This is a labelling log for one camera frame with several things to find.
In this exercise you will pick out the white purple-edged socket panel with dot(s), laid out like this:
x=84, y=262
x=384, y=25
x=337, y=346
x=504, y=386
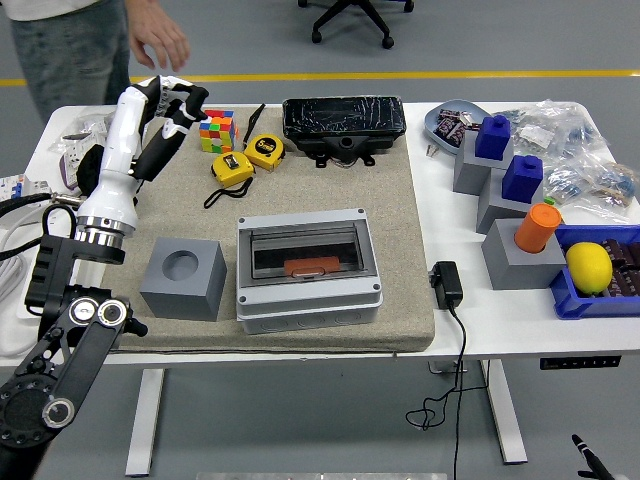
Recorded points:
x=70, y=167

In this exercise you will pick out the orange cylinder battery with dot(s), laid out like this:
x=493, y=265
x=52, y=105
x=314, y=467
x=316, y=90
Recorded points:
x=537, y=227
x=310, y=264

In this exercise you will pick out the blue plastic bin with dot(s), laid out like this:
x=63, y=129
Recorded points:
x=575, y=305

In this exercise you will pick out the blue block with knob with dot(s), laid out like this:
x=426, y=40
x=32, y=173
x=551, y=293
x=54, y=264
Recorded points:
x=492, y=140
x=522, y=180

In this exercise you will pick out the blue-grey dish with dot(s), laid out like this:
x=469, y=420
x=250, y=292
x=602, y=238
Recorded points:
x=432, y=122

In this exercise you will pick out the black film-wrapped device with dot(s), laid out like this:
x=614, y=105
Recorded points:
x=340, y=120

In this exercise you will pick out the grey-brown mat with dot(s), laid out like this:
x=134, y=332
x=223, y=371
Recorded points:
x=395, y=200

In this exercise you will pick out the white table leg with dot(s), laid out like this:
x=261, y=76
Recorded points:
x=145, y=425
x=505, y=415

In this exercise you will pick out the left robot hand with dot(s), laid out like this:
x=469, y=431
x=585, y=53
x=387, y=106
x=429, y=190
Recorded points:
x=117, y=165

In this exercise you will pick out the dark components pile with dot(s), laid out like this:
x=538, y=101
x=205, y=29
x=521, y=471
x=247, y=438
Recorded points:
x=625, y=270

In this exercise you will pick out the person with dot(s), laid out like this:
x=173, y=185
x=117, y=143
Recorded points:
x=65, y=50

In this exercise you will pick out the yellow tape measure round label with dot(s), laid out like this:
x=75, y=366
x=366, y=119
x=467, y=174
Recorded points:
x=265, y=150

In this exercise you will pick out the large colourful puzzle cube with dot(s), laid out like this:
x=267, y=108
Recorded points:
x=220, y=135

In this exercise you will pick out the white circuit breaker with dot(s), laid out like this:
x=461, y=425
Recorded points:
x=20, y=187

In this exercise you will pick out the small green part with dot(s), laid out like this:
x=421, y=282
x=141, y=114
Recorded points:
x=550, y=200

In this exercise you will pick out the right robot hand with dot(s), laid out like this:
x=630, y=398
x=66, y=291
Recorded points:
x=595, y=465

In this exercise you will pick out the black office chair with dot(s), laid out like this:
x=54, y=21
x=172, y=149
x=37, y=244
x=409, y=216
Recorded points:
x=352, y=15

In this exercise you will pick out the small metal clips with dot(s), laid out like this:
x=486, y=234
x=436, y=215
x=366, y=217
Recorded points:
x=432, y=150

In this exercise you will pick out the grey junction box clear lid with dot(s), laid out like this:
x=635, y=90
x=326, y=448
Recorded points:
x=310, y=300

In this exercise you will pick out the black cloth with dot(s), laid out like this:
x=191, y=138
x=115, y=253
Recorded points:
x=90, y=170

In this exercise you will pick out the person's left forearm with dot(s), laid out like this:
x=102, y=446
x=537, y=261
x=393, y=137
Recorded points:
x=142, y=5

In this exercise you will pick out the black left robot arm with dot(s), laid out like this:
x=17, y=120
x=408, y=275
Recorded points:
x=75, y=350

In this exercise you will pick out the yellow lemon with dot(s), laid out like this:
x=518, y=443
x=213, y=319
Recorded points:
x=589, y=267

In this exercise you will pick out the black power adapter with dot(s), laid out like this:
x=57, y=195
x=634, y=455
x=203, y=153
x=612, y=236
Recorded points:
x=447, y=285

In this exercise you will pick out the black table control panel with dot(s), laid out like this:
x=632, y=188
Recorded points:
x=580, y=362

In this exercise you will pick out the clear bag of parts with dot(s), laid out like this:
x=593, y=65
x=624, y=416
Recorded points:
x=545, y=130
x=87, y=127
x=570, y=180
x=617, y=192

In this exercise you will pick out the person's left hand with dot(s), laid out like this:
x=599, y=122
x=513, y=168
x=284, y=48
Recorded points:
x=160, y=35

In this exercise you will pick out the grey block holder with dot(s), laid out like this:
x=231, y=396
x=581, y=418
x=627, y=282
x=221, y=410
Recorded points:
x=495, y=215
x=470, y=172

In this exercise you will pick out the dark patterned component packet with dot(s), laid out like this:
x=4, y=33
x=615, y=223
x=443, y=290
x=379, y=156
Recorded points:
x=450, y=132

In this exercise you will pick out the metal bracket under table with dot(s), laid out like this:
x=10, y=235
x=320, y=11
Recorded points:
x=442, y=367

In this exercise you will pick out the grey block with round hole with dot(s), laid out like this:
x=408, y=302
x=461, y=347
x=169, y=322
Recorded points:
x=185, y=300
x=520, y=265

